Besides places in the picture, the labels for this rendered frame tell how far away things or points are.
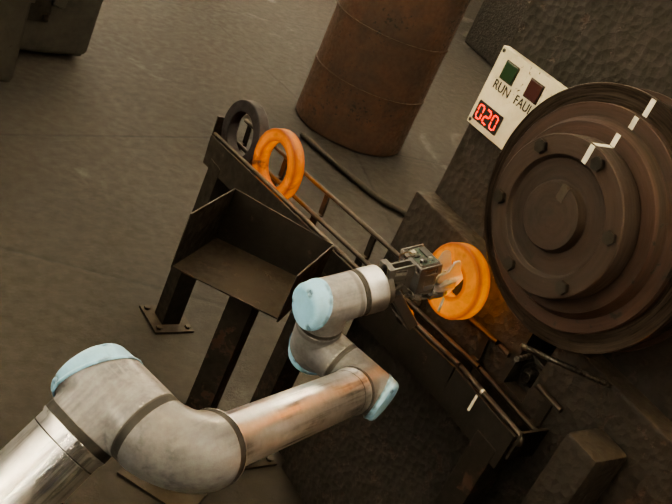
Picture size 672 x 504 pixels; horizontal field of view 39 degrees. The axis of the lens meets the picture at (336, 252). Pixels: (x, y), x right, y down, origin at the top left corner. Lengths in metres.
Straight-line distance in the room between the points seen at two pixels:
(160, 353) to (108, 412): 1.47
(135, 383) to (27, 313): 1.47
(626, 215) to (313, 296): 0.56
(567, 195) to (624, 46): 0.39
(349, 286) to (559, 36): 0.67
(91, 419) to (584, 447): 0.85
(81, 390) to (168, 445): 0.14
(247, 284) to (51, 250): 1.14
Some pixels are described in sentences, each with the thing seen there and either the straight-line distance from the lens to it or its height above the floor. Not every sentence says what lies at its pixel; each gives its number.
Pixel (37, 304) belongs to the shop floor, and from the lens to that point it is 2.84.
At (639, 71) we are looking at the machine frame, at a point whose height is 1.34.
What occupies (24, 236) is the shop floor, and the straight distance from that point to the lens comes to 3.11.
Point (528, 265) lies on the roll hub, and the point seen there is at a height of 1.01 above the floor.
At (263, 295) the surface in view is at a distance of 2.04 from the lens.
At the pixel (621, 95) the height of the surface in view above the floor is 1.32.
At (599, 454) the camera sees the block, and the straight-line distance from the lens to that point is 1.74.
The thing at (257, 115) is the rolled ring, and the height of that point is 0.74.
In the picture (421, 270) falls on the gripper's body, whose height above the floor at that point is 0.88.
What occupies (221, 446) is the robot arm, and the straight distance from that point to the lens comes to 1.33.
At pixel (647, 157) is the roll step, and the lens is 1.62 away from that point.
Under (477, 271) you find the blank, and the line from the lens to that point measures 1.89.
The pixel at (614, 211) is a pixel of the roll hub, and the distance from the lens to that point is 1.57.
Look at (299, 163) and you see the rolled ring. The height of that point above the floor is 0.73.
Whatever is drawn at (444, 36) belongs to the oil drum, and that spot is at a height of 0.66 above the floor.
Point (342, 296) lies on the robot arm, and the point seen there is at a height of 0.81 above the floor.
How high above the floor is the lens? 1.65
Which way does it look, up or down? 27 degrees down
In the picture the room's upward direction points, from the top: 25 degrees clockwise
